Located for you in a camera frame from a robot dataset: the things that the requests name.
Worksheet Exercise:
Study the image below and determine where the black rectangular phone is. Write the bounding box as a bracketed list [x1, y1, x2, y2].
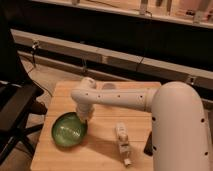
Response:
[144, 134, 153, 156]

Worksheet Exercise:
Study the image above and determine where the green ceramic bowl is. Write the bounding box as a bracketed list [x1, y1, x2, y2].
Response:
[51, 112, 88, 148]

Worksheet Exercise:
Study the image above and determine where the black office chair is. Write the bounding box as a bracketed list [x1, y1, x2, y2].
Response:
[0, 5, 47, 165]

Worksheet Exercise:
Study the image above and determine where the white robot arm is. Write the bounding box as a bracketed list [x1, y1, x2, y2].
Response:
[71, 77, 211, 171]

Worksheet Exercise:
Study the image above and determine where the black hanging cable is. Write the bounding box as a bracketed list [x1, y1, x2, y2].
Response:
[134, 10, 154, 72]

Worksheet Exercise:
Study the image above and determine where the black floor cable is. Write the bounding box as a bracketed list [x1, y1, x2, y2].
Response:
[19, 54, 54, 98]

